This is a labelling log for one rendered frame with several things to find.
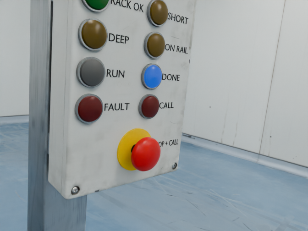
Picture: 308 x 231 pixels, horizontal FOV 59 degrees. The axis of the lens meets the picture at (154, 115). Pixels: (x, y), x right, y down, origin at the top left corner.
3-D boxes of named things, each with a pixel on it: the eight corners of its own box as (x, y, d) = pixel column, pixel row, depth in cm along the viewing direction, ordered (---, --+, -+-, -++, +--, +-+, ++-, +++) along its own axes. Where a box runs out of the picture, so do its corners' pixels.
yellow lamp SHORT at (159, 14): (168, 27, 31) (171, 2, 31) (151, 22, 30) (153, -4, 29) (163, 27, 32) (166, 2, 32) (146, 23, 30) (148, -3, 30)
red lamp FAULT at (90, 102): (103, 122, 28) (105, 95, 27) (79, 123, 26) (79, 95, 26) (99, 120, 28) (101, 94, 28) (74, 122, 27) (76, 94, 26)
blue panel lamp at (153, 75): (162, 89, 33) (164, 65, 32) (145, 88, 31) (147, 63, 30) (158, 88, 33) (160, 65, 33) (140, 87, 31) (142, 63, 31)
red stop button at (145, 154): (162, 170, 32) (165, 137, 31) (135, 176, 29) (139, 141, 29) (138, 158, 35) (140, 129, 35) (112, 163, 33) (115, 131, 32)
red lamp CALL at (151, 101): (159, 118, 33) (162, 96, 33) (142, 119, 31) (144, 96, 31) (155, 116, 34) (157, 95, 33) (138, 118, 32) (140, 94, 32)
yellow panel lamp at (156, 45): (165, 58, 32) (167, 34, 32) (148, 56, 30) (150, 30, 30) (161, 58, 33) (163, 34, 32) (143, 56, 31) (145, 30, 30)
